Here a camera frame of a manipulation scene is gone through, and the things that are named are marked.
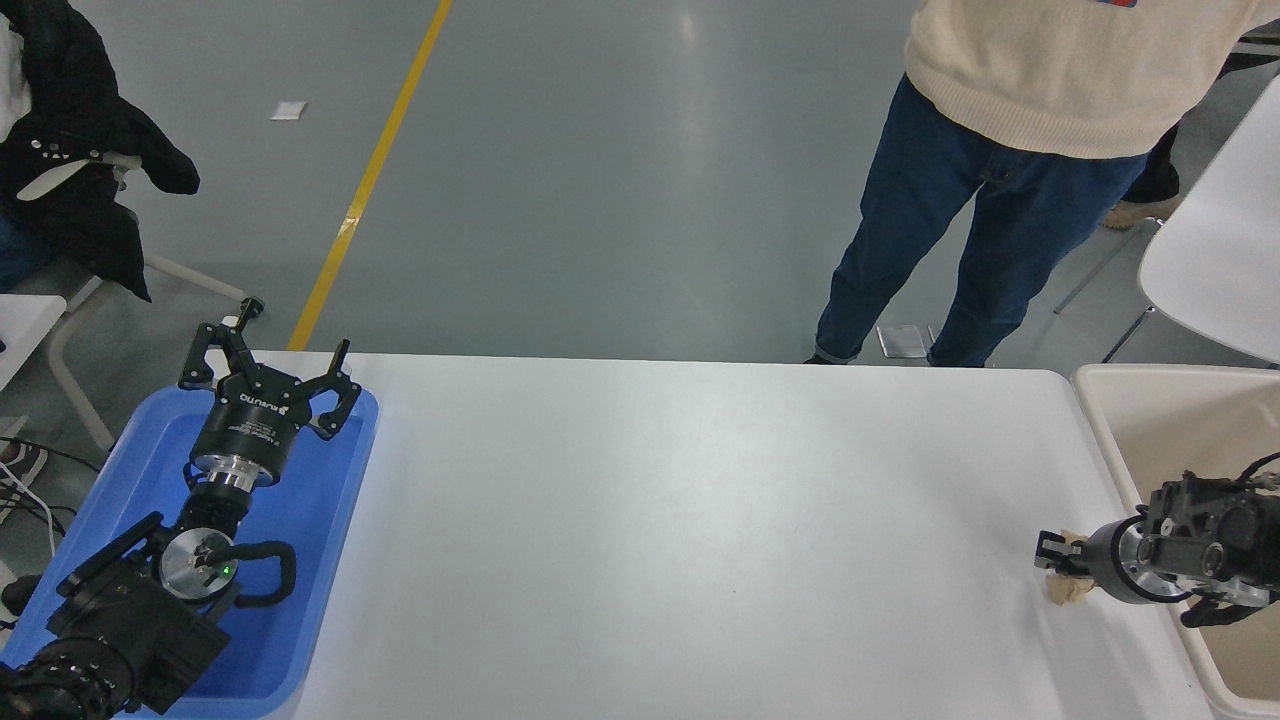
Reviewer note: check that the person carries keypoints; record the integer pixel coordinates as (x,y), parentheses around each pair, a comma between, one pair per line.
(1000,200)
(70,100)
(1165,185)

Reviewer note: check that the black rounded object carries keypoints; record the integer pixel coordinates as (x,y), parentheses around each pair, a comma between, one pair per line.
(20,595)

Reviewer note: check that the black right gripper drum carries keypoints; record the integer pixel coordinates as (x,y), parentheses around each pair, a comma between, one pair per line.
(1108,560)

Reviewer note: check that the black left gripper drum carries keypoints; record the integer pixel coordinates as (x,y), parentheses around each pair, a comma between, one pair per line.
(248,418)

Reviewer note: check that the round white table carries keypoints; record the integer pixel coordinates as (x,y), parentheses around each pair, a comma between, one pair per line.
(1220,250)

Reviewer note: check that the white chair frame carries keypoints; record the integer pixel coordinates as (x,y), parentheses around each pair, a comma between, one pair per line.
(75,335)

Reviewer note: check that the large pale bin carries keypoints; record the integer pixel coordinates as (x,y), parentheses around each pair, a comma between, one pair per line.
(1130,420)

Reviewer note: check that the tan paper ball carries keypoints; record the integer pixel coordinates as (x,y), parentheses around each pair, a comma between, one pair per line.
(1065,592)

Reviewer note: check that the silver floor plate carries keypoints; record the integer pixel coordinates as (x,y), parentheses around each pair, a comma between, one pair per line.
(900,341)

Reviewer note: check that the blue plastic tray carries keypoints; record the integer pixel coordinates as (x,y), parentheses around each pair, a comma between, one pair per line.
(320,500)

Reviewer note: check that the person's grey shoe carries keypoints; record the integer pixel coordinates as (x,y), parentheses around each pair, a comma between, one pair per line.
(25,465)

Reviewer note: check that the white paper scrap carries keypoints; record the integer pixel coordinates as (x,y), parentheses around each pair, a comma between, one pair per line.
(288,109)

